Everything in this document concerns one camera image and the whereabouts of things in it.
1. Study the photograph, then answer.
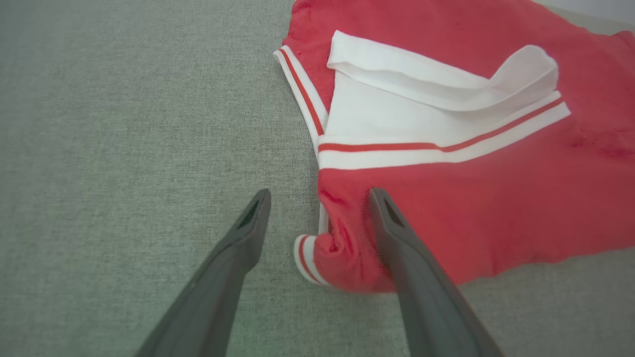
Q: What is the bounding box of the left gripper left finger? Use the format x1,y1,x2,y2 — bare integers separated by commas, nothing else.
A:
134,188,272,357

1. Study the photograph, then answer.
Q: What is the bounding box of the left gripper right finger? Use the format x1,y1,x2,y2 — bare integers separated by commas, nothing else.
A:
368,187,505,357

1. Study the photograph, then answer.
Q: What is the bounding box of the red jersey with white sleeves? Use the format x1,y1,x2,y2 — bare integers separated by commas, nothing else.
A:
272,0,635,294

